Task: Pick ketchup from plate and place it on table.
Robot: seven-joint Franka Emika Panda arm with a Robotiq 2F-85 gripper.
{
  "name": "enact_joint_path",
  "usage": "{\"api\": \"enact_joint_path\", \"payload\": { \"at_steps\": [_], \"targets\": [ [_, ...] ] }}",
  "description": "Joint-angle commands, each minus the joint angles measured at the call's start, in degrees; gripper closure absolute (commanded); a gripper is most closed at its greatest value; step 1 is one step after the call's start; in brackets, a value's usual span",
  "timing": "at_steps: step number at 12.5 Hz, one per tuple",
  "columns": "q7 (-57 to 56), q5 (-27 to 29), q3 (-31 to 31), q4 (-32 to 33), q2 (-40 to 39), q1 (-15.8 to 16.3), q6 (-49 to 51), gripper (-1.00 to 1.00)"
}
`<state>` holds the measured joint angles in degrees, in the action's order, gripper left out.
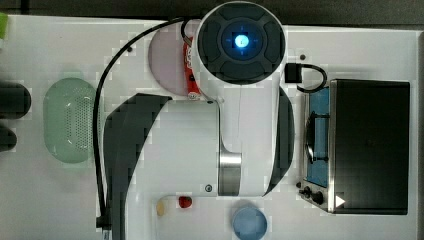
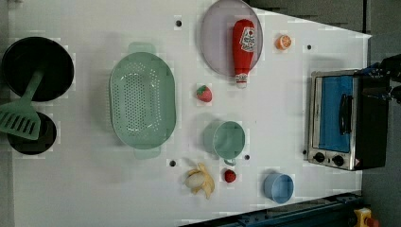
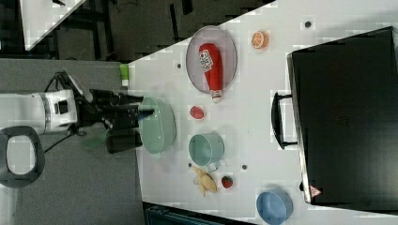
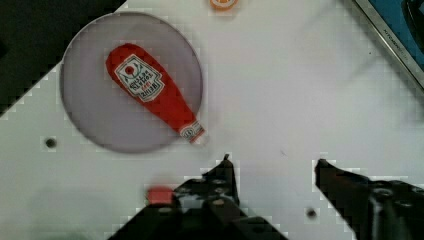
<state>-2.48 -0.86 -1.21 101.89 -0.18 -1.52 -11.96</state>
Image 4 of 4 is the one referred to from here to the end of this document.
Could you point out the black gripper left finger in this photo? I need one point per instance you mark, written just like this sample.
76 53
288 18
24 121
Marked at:
206 208

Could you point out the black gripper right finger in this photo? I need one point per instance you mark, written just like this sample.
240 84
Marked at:
374 210

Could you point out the red ketchup bottle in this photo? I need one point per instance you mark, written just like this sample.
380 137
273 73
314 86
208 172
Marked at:
142 77

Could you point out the grey round plate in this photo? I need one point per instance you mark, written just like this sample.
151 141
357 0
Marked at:
98 107

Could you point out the small red strawberry toy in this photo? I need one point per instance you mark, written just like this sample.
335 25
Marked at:
160 195

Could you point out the orange slice toy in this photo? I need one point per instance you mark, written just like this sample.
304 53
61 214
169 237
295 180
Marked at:
223 4

